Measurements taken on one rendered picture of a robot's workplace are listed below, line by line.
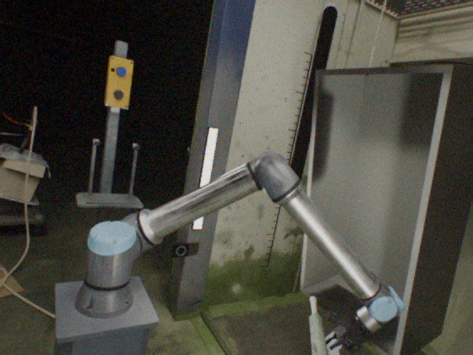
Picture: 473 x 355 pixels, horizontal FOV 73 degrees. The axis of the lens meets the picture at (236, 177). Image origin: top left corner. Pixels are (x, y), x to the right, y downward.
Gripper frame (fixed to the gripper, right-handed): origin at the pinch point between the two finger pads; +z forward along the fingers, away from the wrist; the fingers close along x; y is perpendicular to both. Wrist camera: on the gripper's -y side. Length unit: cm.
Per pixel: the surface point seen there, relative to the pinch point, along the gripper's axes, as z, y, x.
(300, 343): 34, 27, 70
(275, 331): 43, 14, 75
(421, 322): -34.8, 24.9, 15.8
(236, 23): -71, -139, 58
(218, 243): 30, -54, 74
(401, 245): -52, 8, 46
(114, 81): -3, -157, 34
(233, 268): 39, -34, 85
